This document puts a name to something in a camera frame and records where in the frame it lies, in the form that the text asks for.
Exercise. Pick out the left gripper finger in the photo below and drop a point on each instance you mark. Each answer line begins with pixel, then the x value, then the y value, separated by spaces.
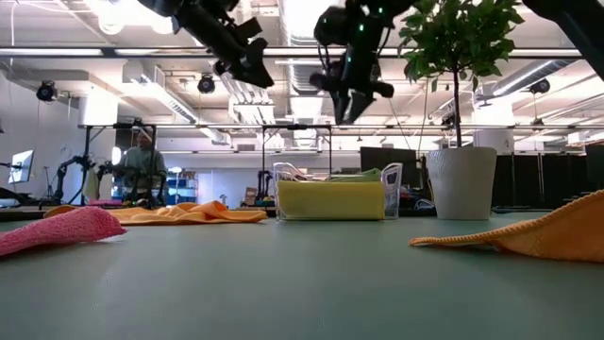
pixel 259 66

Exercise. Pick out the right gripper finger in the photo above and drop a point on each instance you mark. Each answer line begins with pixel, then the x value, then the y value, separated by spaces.
pixel 342 108
pixel 361 104

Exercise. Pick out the yellow microfiber towel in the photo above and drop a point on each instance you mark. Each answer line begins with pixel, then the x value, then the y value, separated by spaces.
pixel 330 200

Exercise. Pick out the orange microfiber towel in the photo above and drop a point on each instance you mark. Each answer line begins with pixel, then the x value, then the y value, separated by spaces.
pixel 557 231
pixel 189 213

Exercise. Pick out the pink microfiber towel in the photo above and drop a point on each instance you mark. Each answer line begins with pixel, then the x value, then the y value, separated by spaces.
pixel 56 229

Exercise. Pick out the black background robot arm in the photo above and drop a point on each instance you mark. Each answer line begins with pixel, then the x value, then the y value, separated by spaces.
pixel 71 165

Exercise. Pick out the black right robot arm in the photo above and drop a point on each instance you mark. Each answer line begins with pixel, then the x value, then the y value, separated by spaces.
pixel 377 19

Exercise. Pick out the black ceiling spotlight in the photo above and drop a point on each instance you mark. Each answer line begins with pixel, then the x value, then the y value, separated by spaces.
pixel 206 85
pixel 540 86
pixel 46 91

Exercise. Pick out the clear plastic bin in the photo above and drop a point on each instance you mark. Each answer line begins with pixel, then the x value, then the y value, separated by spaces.
pixel 392 189

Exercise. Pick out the green leafy plant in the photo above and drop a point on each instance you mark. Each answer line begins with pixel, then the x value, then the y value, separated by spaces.
pixel 458 38

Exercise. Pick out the brown cardboard box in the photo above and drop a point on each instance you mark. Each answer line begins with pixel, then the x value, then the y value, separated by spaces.
pixel 250 196

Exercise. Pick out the white plant pot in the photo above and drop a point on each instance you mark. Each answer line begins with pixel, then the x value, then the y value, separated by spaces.
pixel 462 184

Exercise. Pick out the person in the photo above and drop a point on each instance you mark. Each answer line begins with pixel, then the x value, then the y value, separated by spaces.
pixel 141 165

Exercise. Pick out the blue storage shelf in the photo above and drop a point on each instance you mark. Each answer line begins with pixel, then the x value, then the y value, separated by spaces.
pixel 184 193

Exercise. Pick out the long white light bar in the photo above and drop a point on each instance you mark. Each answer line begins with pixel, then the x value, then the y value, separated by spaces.
pixel 71 52

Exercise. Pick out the green table mat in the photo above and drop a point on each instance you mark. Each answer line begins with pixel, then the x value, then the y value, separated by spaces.
pixel 302 283

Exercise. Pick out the black partition panels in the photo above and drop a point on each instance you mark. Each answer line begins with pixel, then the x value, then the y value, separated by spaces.
pixel 542 179

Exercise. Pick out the white-screen monitor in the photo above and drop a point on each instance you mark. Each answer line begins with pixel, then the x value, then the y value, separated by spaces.
pixel 21 166

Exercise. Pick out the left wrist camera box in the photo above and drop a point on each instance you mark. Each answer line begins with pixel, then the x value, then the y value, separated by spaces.
pixel 249 27

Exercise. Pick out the silver ceiling duct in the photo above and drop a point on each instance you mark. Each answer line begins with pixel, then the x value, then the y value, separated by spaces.
pixel 509 82

